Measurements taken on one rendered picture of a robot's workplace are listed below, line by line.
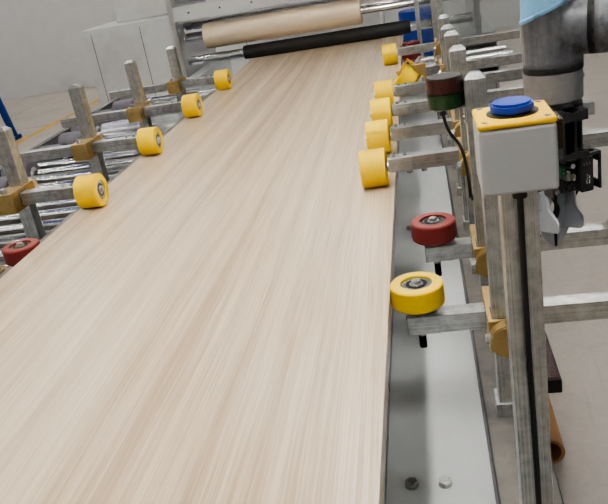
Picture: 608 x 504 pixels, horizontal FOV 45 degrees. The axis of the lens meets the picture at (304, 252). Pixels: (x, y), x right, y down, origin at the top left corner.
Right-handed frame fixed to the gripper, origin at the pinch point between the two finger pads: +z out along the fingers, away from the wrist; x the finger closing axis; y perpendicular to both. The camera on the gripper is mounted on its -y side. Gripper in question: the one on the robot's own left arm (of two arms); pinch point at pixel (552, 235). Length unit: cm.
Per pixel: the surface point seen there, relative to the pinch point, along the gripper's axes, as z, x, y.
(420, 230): 4.9, -11.4, -25.0
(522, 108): -27.7, -18.4, 29.4
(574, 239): 10.4, 13.9, -17.7
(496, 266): 0.3, -10.9, 4.4
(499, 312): 7.5, -11.0, 4.4
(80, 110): -10, -74, -139
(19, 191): -1, -88, -93
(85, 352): 5, -70, -11
